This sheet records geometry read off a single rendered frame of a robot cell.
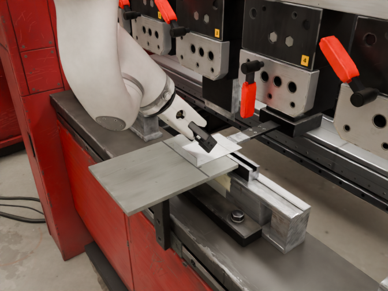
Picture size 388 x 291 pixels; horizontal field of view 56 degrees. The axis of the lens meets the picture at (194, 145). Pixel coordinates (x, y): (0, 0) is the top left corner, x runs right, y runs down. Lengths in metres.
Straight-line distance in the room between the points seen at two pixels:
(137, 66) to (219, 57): 0.17
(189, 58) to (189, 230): 0.36
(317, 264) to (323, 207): 1.57
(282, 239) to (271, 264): 0.05
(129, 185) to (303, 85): 0.37
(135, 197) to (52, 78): 0.92
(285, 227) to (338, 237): 1.45
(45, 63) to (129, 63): 0.94
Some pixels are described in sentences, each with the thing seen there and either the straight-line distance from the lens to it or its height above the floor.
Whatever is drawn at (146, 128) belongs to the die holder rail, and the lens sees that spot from 1.11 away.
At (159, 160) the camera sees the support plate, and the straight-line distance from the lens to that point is 0.79.
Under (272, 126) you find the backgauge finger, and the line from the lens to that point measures 0.93.
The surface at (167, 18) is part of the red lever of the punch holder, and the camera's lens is 0.76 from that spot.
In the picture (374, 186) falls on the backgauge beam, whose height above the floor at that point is 0.94.
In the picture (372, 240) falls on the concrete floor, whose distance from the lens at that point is 2.23.
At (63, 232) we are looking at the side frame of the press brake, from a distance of 1.90.
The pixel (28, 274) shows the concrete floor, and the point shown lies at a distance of 2.03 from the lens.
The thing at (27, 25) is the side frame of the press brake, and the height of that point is 1.14.
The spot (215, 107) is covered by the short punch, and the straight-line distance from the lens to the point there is 0.81.
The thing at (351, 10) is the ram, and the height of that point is 1.34.
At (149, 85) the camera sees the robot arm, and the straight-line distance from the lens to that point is 0.62.
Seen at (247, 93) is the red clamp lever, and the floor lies 1.20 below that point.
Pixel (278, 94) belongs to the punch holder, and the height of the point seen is 1.20.
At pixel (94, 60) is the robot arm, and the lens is 0.50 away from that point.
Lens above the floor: 1.43
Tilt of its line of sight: 31 degrees down
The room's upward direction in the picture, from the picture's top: straight up
